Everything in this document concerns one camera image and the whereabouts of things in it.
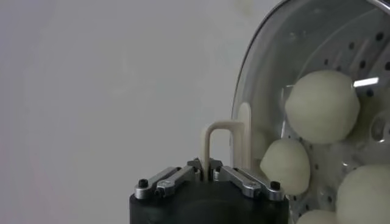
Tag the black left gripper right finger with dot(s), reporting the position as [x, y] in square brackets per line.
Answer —
[246, 185]

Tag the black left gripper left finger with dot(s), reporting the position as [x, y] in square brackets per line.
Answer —
[170, 182]

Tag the white steamed baozi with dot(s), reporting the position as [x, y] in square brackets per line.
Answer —
[365, 194]
[323, 106]
[317, 218]
[286, 165]

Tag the perforated steel steamer basket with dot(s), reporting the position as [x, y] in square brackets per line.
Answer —
[326, 161]

